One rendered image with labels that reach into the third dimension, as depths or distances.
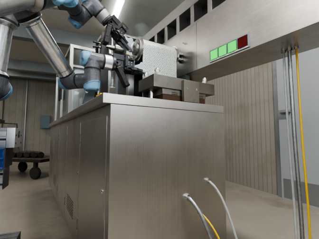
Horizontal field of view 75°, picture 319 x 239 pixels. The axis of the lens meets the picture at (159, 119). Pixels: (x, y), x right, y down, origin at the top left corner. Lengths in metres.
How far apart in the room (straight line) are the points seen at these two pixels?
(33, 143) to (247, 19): 9.40
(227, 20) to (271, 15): 0.25
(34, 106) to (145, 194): 9.28
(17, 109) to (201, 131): 9.39
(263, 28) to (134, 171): 0.83
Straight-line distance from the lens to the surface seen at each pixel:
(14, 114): 10.08
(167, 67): 1.30
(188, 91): 1.07
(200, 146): 1.04
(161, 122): 0.90
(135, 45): 1.29
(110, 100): 0.81
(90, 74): 1.05
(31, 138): 9.94
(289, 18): 1.04
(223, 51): 1.19
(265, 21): 1.10
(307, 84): 2.80
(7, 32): 1.41
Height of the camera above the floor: 0.74
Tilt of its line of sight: 5 degrees up
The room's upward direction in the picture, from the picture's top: straight up
